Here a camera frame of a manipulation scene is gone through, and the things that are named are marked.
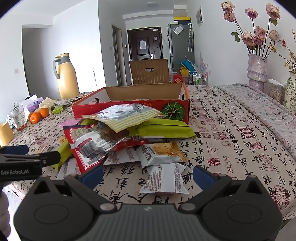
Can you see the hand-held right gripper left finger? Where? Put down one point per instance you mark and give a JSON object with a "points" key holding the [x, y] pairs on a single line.
{"points": [[93, 177]]}

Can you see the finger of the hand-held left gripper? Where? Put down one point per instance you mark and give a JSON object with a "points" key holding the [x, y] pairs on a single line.
{"points": [[13, 150], [50, 157]]}

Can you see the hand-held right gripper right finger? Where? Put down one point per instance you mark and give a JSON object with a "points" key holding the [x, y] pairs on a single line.
{"points": [[203, 177]]}

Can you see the lime green snack packet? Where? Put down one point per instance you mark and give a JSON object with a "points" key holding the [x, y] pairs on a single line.
{"points": [[64, 153], [161, 129]]}

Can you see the white orange cracker packet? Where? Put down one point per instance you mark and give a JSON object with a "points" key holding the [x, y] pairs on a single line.
{"points": [[161, 150], [59, 140]]}

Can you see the red foil snack bag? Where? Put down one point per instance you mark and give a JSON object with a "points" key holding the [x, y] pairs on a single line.
{"points": [[92, 141]]}

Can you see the pink snack packet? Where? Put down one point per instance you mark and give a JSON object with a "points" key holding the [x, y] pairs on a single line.
{"points": [[69, 121]]}

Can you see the beige striped snack bag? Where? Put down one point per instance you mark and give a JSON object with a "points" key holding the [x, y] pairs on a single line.
{"points": [[124, 115]]}

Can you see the red cardboard box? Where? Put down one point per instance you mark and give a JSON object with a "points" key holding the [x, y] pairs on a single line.
{"points": [[143, 92]]}

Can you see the person's left forearm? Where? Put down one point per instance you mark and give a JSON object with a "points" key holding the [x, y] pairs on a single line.
{"points": [[3, 213]]}

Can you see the pale yellow cup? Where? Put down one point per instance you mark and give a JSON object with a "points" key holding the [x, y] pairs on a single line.
{"points": [[5, 135]]}

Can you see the orange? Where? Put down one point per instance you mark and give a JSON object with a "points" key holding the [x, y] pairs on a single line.
{"points": [[44, 112], [34, 117]]}

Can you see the small green snack packet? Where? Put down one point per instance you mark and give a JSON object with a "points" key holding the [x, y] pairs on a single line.
{"points": [[56, 109]]}

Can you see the purple tissue pack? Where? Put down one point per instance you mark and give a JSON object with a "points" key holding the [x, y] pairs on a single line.
{"points": [[34, 104]]}

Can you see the white plastic bag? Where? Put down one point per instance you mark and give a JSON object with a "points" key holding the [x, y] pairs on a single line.
{"points": [[31, 98]]}

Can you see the grey white snack packet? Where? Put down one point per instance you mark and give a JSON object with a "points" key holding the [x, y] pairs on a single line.
{"points": [[63, 103]]}

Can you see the yellow thermos jug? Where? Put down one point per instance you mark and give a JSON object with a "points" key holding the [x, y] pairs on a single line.
{"points": [[67, 78]]}

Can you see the grey patterned cloth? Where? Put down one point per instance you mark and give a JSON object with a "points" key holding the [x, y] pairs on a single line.
{"points": [[254, 104]]}

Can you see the red gift box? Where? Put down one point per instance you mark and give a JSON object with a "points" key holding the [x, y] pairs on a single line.
{"points": [[177, 79]]}

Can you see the yellow plastic bag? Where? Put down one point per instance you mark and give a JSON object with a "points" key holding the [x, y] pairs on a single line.
{"points": [[184, 72]]}

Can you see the clear jar of nuts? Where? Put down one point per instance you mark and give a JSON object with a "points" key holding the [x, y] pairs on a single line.
{"points": [[276, 92]]}

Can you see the dried lavender bunch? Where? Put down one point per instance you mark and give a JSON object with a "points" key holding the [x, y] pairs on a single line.
{"points": [[203, 64]]}

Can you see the pink textured vase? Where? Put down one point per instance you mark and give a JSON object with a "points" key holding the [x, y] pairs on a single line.
{"points": [[257, 71]]}

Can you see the white interior door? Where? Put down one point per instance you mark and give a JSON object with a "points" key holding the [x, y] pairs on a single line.
{"points": [[116, 58]]}

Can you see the floral ceramic vase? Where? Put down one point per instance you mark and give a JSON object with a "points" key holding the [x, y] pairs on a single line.
{"points": [[291, 95]]}

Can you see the grey refrigerator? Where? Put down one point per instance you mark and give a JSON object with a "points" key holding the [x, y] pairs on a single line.
{"points": [[180, 46]]}

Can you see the dark brown door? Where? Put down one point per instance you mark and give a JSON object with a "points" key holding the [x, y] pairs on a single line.
{"points": [[144, 53]]}

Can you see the folded umbrella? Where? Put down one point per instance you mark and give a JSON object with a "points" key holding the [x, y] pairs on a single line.
{"points": [[190, 37]]}

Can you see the yellow blossom twigs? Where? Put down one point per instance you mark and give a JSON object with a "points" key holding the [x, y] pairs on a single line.
{"points": [[290, 61]]}

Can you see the dried pink roses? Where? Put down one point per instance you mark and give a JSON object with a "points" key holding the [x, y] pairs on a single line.
{"points": [[249, 38]]}

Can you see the paper note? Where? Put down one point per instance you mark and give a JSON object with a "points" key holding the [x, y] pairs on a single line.
{"points": [[178, 29]]}

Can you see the yellow blue box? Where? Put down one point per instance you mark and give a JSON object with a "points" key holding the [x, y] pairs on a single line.
{"points": [[182, 19]]}

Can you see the white box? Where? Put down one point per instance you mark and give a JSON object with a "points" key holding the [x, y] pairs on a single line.
{"points": [[180, 12]]}

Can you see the wall switch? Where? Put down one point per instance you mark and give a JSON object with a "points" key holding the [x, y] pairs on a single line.
{"points": [[15, 70]]}

